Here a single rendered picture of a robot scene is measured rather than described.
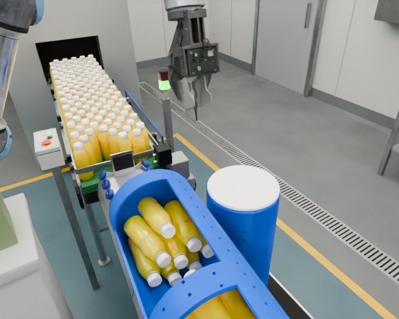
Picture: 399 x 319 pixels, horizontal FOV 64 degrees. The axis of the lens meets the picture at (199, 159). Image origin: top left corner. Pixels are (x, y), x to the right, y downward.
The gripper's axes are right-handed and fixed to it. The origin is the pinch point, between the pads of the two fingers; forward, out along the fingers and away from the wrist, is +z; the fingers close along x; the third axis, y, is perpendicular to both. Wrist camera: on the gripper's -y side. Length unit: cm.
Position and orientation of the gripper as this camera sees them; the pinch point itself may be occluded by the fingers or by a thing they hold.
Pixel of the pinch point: (194, 114)
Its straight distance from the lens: 69.2
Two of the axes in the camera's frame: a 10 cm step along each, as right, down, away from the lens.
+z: 1.1, 9.3, 3.4
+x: 9.1, -2.4, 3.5
